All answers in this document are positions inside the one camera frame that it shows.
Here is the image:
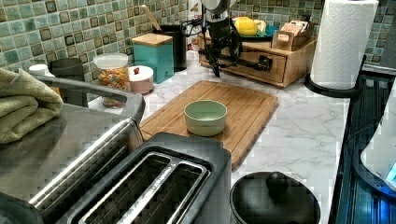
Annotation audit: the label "wooden drawer box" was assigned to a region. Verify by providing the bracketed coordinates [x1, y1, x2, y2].
[197, 31, 318, 89]

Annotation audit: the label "black pot lid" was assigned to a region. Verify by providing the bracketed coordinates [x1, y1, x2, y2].
[230, 172, 320, 224]

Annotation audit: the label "white-capped bottle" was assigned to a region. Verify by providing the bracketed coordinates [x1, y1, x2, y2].
[28, 63, 61, 95]

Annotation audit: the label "wooden spatula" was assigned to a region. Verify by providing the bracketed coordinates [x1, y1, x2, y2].
[141, 5, 163, 33]

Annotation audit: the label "light green bowl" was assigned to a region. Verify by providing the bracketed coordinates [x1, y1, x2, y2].
[184, 100, 228, 136]

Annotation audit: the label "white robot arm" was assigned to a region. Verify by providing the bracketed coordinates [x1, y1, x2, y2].
[200, 0, 242, 77]

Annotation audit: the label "bamboo cutting board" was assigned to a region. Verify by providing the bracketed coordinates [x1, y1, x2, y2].
[140, 80, 277, 170]

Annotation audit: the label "black two-slot toaster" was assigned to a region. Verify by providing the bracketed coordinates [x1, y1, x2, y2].
[56, 133, 232, 224]

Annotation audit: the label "pink bowl with white lid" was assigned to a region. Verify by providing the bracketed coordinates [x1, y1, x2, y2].
[129, 65, 153, 94]

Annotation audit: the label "yellow lemon toy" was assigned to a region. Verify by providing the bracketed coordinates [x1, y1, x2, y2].
[234, 17, 258, 36]

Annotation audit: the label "folded beige towel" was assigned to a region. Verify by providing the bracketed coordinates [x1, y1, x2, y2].
[0, 69, 64, 144]

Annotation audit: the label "tea bag packets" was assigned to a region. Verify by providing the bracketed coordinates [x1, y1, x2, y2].
[277, 20, 308, 42]

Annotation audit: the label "dark grey cup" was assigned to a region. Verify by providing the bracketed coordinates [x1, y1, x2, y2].
[49, 58, 88, 106]

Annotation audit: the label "black paper towel holder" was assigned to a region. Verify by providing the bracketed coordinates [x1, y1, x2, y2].
[304, 54, 368, 99]

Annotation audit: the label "teal canister with wooden lid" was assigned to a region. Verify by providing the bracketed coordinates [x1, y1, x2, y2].
[132, 33, 174, 84]

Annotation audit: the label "glass jar of snacks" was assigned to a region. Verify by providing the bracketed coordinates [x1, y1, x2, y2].
[93, 53, 130, 91]

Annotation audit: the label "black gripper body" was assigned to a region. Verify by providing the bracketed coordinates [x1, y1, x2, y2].
[205, 12, 242, 65]

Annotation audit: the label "stainless steel toaster oven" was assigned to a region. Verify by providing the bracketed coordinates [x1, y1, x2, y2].
[1, 77, 145, 224]

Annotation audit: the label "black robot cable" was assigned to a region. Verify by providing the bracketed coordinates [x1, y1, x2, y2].
[180, 17, 204, 39]

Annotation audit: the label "black utensil holder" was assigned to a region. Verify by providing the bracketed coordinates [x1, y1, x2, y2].
[160, 24, 187, 72]

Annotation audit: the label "blue plate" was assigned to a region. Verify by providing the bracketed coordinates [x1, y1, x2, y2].
[240, 22, 278, 41]

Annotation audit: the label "black drawer handle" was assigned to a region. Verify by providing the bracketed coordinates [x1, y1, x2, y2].
[218, 54, 273, 71]

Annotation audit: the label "paper towel roll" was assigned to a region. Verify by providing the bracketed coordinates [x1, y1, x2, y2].
[310, 0, 379, 90]

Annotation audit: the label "cereal box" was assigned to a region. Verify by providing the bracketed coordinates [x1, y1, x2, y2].
[188, 0, 202, 20]

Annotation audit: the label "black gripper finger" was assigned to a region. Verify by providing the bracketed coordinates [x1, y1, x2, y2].
[212, 62, 219, 77]
[229, 48, 240, 66]

